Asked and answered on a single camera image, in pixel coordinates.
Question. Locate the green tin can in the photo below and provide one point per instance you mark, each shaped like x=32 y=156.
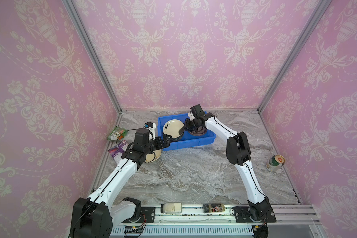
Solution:
x=275 y=163

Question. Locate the blue plastic bin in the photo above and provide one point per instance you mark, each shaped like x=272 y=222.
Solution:
x=188 y=140

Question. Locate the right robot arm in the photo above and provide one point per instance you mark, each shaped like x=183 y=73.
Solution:
x=238 y=153

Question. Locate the white jar on rail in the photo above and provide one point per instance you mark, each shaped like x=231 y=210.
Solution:
x=171 y=208

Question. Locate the purple snack packet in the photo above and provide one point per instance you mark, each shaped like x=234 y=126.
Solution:
x=117 y=151

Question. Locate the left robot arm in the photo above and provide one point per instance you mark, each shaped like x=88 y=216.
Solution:
x=95 y=216

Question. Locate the green snack packet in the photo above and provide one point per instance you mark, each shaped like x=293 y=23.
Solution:
x=117 y=133

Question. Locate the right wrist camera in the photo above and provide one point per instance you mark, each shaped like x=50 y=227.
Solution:
x=191 y=116

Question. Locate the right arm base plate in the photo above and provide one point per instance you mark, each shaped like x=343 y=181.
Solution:
x=245 y=214

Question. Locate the aluminium front rail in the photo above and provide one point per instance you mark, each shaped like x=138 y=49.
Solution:
x=293 y=221

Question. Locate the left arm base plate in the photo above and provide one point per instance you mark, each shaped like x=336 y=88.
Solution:
x=147 y=214

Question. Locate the dark spice jar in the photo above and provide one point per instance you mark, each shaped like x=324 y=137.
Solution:
x=213 y=207

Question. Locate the brown tinted glass plate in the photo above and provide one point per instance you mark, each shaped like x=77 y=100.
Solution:
x=199 y=131

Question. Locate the cream round plate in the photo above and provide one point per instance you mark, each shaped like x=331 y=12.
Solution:
x=151 y=156

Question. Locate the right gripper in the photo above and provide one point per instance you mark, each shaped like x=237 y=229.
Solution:
x=193 y=125

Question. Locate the white plate black accent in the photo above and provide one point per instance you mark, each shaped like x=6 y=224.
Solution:
x=174 y=129

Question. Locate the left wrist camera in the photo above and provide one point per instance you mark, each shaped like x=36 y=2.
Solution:
x=151 y=127

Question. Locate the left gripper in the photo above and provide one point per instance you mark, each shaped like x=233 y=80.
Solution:
x=166 y=143

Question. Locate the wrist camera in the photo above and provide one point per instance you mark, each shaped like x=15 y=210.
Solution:
x=191 y=116
x=151 y=127

